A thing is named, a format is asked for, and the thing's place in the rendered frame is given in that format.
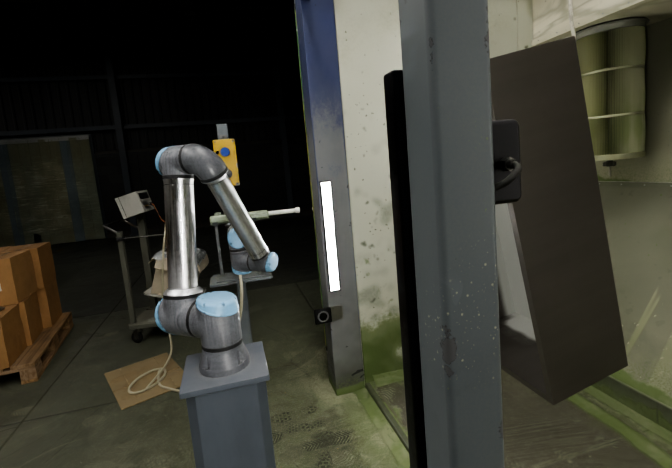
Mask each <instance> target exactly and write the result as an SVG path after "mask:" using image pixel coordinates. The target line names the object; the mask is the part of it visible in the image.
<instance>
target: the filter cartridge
mask: <svg viewBox="0 0 672 468"><path fill-rule="evenodd" d="M649 21H650V20H649V19H648V18H646V17H628V18H621V19H615V20H610V21H606V22H602V23H598V24H595V25H591V26H588V27H586V28H583V29H581V30H579V31H577V32H576V46H577V52H578V59H579V65H580V71H581V77H582V83H583V89H584V96H585V102H586V108H587V114H588V120H589V127H590V133H591V139H592V145H593V151H594V157H595V161H606V162H603V166H606V167H609V177H611V166H616V161H613V160H619V159H630V158H638V157H644V156H645V155H646V151H645V137H646V123H645V102H646V88H645V58H646V34H645V29H646V27H647V26H646V24H647V23H649Z"/></svg>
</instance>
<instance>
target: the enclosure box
mask: <svg viewBox="0 0 672 468"><path fill-rule="evenodd" d="M490 77H491V105H492V120H507V119H514V120H516V121H518V123H519V126H520V161H521V167H522V170H521V198H520V200H519V201H517V202H513V203H505V204H498V205H495V217H496V245H497V272H498V300H499V328H500V356H501V369H502V370H504V371H505V372H506V373H508V374H509V375H511V376H512V377H514V378H515V379H517V380H518V381H519V382H521V383H522V384H524V385H525V386H527V387H528V388H529V389H531V390H532V391H534V392H535V393H537V394H538V395H539V396H541V397H542V398H544V399H545V400H547V401H548V402H549V403H551V404H552V405H555V404H557V403H559V402H561V401H563V400H565V399H567V398H568V397H570V396H572V395H574V394H576V393H578V392H580V391H582V390H583V389H585V388H587V387H589V386H591V385H593V384H595V383H596V382H598V381H600V380H602V379H604V378H606V377H608V376H610V375H611V374H613V373H615V372H617V371H619V370H621V369H623V368H624V367H626V366H628V362H627V355H626V349H625V343H624V337H623V331H622V324H621V318H620V312H619V306H618V300H617V293H616V287H615V281H614V275H613V269H612V263H611V256H610V250H609V244H608V238H607V232H606V225H605V219H604V213H603V207H602V201H601V195H600V188H599V182H598V176H597V170H596V164H595V157H594V151H593V145H592V139H591V133H590V127H589V120H588V114H587V108H586V102H585V96H584V89H583V83H582V77H581V71H580V65H579V59H578V52H577V46H576V40H575V36H571V37H567V38H563V39H560V40H556V41H552V42H549V43H545V44H541V45H537V46H534V47H530V48H526V49H523V50H519V51H515V52H512V53H508V54H504V55H500V56H497V57H493V58H490Z"/></svg>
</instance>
